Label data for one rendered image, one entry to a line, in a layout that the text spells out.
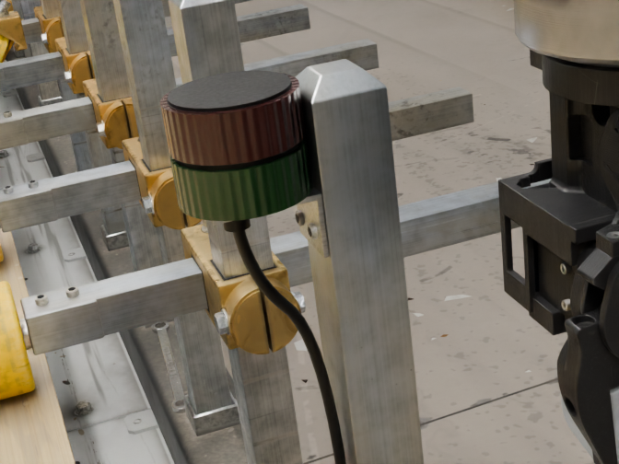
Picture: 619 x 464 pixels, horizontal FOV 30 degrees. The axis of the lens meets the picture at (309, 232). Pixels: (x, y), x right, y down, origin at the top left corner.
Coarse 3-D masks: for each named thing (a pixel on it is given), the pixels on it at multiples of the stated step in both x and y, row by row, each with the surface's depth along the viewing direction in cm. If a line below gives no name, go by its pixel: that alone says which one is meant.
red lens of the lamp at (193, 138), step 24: (288, 96) 48; (168, 120) 48; (192, 120) 47; (216, 120) 47; (240, 120) 47; (264, 120) 47; (288, 120) 48; (168, 144) 49; (192, 144) 48; (216, 144) 47; (240, 144) 47; (264, 144) 47; (288, 144) 48
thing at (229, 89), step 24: (240, 72) 51; (264, 72) 51; (168, 96) 49; (192, 96) 49; (216, 96) 48; (240, 96) 48; (264, 96) 48; (216, 168) 48; (312, 192) 51; (312, 216) 52; (240, 240) 52; (312, 240) 53; (264, 288) 53; (288, 312) 53; (312, 336) 54; (312, 360) 55; (336, 432) 56; (336, 456) 57
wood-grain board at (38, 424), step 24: (0, 240) 109; (0, 264) 103; (24, 288) 98; (48, 384) 82; (0, 408) 80; (24, 408) 80; (48, 408) 79; (0, 432) 77; (24, 432) 77; (48, 432) 76; (0, 456) 74; (24, 456) 74; (48, 456) 74; (72, 456) 73
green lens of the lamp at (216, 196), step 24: (192, 168) 48; (240, 168) 48; (264, 168) 48; (288, 168) 48; (192, 192) 49; (216, 192) 48; (240, 192) 48; (264, 192) 48; (288, 192) 49; (192, 216) 49; (216, 216) 49; (240, 216) 48
